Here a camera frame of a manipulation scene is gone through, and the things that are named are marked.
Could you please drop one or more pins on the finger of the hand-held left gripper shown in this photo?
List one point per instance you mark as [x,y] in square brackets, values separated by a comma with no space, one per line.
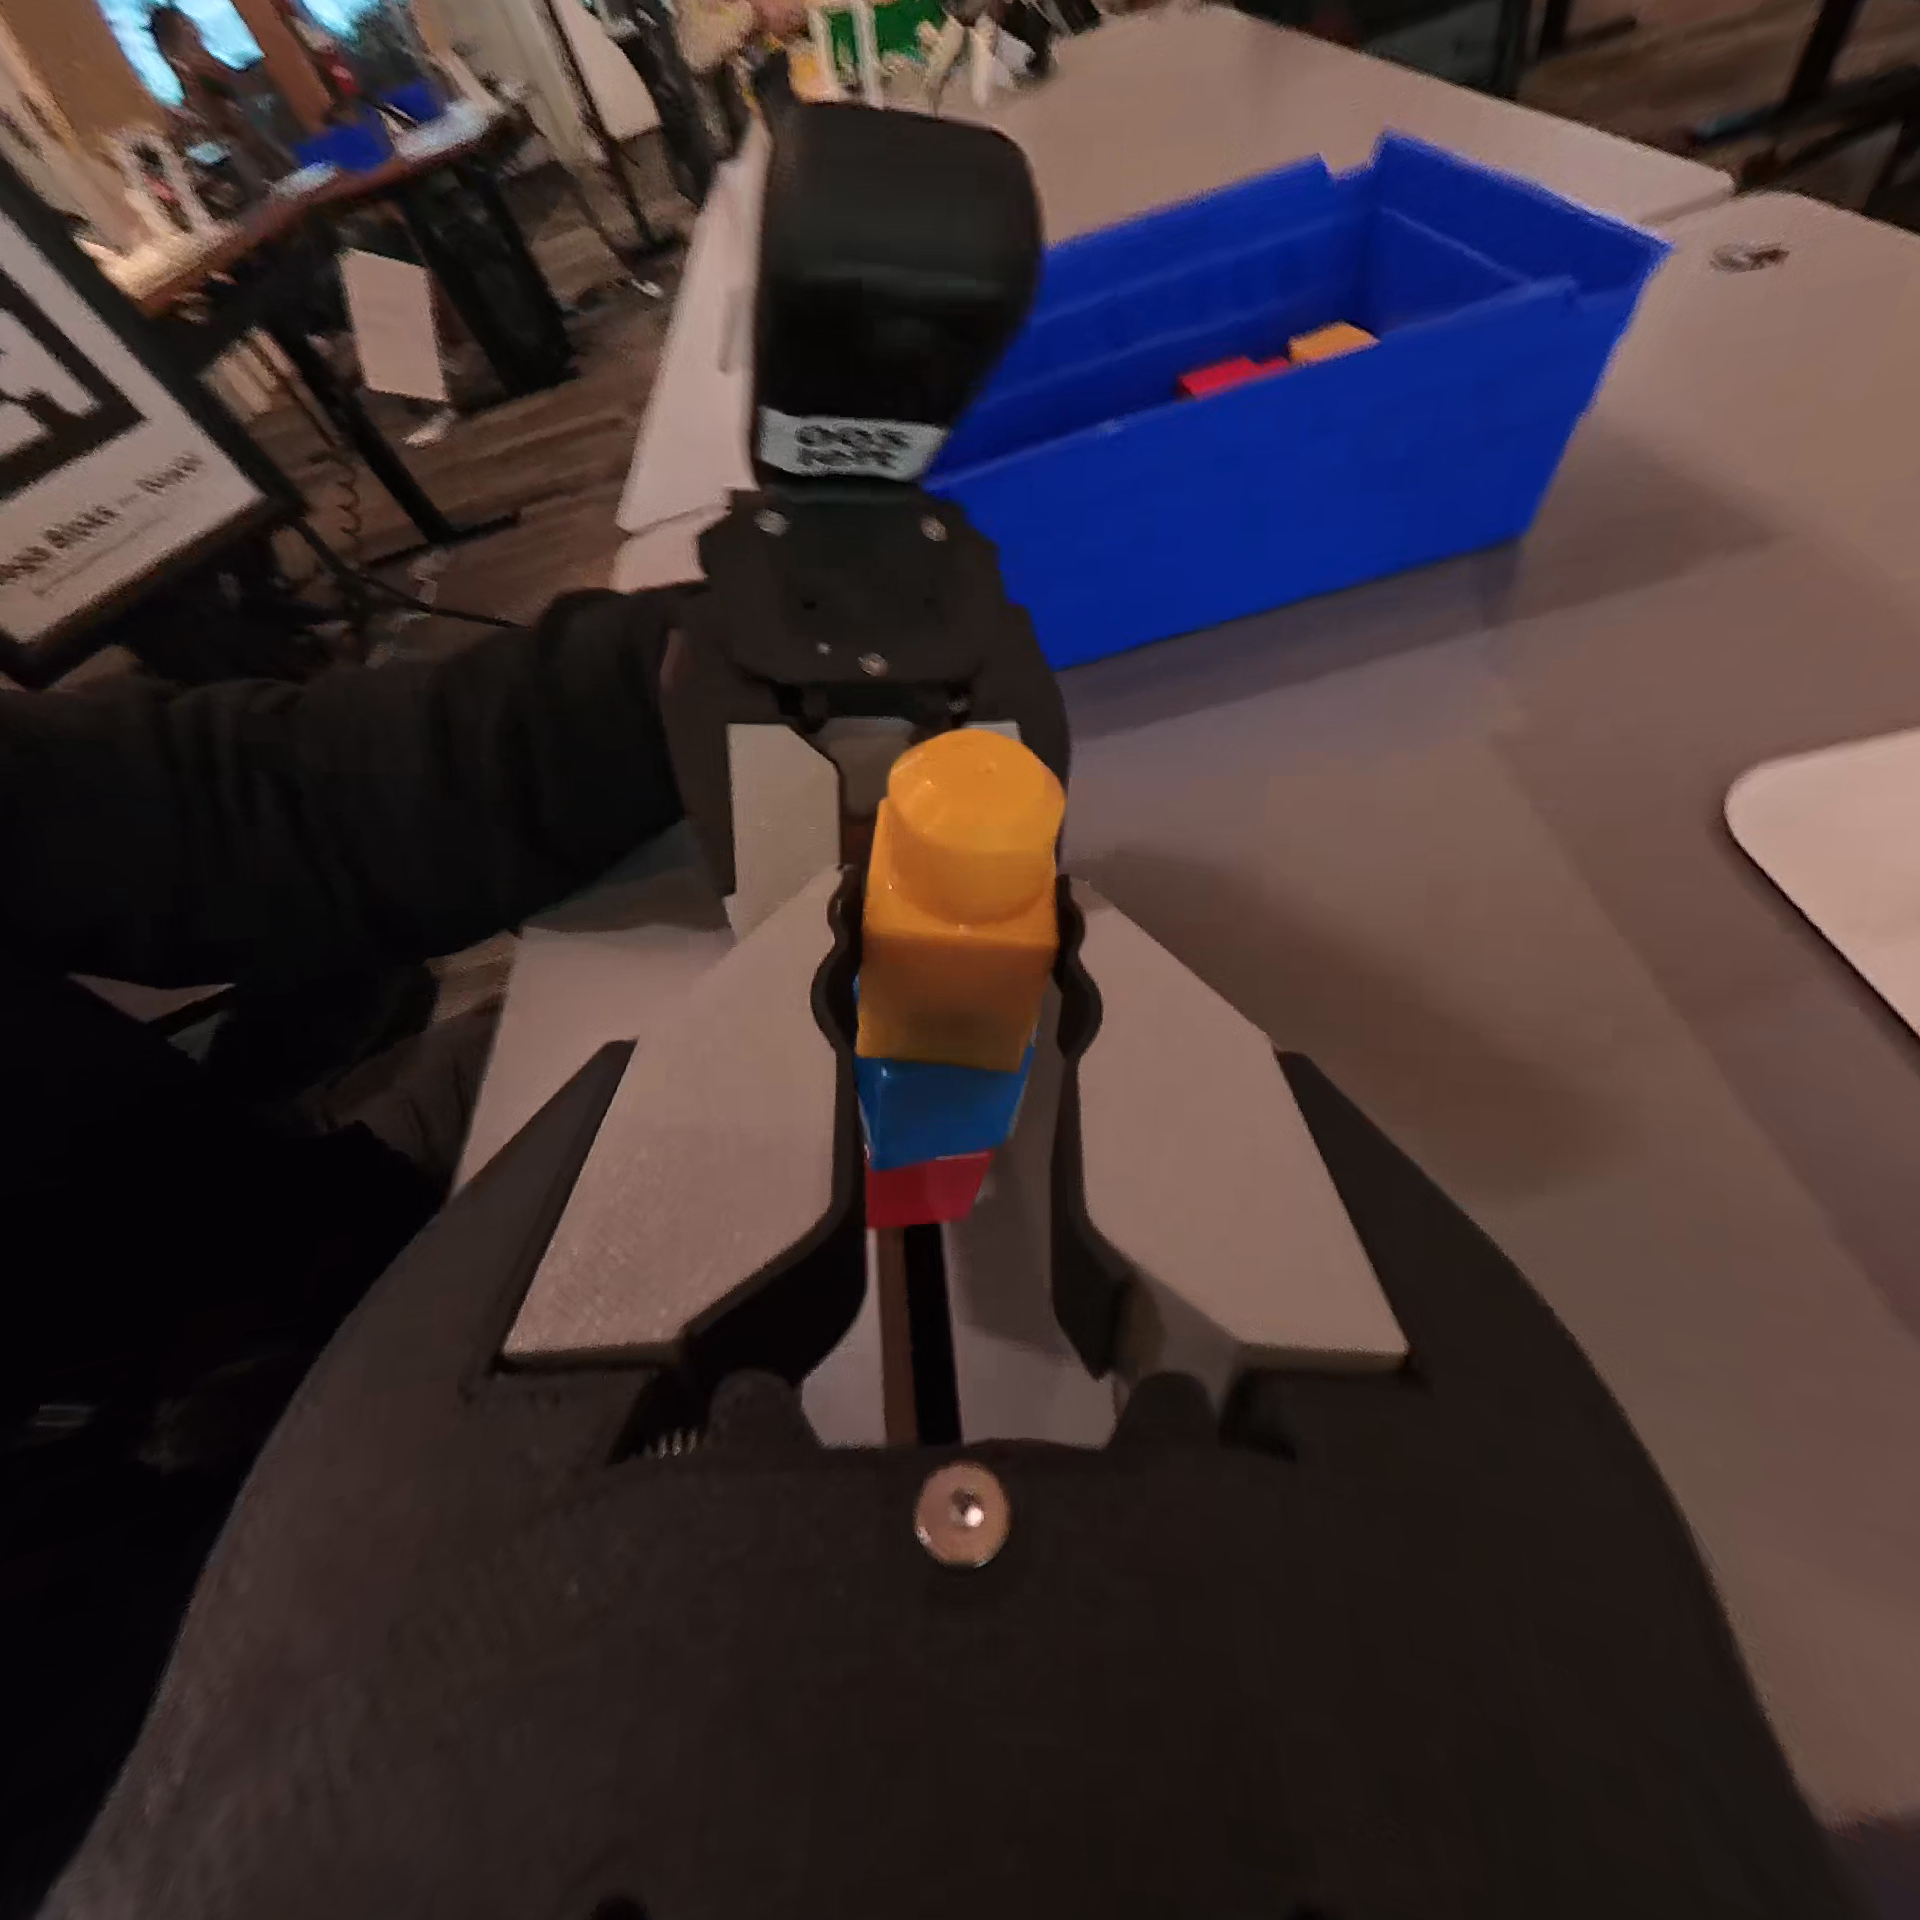
[781,826]

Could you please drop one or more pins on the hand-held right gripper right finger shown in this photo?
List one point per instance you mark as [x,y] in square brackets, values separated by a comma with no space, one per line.
[1231,1184]

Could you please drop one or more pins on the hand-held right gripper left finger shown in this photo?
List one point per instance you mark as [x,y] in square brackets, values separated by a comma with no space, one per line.
[691,1184]

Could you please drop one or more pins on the yellow mega block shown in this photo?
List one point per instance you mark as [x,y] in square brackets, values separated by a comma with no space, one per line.
[954,962]

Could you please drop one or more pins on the blue mega block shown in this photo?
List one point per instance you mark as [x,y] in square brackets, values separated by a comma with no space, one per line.
[945,1109]

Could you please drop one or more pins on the blue plastic storage bin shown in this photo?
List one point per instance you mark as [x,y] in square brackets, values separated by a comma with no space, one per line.
[1276,494]

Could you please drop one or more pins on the pile of blocks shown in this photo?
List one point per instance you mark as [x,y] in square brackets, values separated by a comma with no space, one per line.
[1276,370]

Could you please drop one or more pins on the person's left forearm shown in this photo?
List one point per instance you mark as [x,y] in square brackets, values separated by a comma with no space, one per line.
[375,780]

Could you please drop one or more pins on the wooden top desk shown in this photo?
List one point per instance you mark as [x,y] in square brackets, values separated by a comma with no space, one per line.
[375,181]

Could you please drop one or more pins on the white stand with instruction sheet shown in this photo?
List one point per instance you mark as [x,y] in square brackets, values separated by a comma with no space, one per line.
[1845,855]

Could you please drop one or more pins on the framed marker sign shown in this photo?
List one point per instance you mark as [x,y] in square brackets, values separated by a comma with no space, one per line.
[106,494]

